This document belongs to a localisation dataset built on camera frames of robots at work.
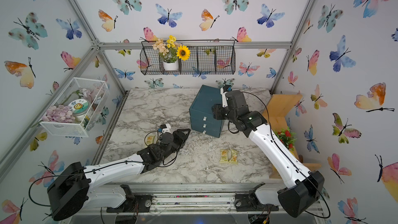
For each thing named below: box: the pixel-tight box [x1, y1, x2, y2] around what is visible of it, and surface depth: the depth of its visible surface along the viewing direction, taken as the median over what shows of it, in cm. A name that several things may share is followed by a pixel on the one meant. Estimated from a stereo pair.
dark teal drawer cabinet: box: [189, 84, 225, 138], surface depth 89 cm
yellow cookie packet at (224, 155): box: [219, 148, 229, 163], surface depth 89 cm
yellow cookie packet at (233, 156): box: [228, 149, 239, 164], surface depth 88 cm
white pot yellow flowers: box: [152, 35, 191, 71], surface depth 86 cm
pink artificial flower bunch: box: [41, 104, 76, 122], surface depth 61 cm
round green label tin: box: [68, 98, 91, 121], surface depth 67 cm
